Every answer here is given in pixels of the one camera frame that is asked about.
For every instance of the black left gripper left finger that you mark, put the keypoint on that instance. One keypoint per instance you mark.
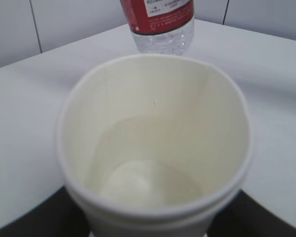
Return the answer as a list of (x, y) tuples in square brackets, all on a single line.
[(58, 216)]

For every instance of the white paper cup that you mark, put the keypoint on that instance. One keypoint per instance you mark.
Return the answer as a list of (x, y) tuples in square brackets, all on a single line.
[(154, 145)]

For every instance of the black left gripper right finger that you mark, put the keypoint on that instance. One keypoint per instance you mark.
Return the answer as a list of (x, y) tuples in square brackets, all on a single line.
[(244, 217)]

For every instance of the clear plastic water bottle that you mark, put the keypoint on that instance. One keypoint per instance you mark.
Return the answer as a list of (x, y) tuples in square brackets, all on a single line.
[(160, 26)]

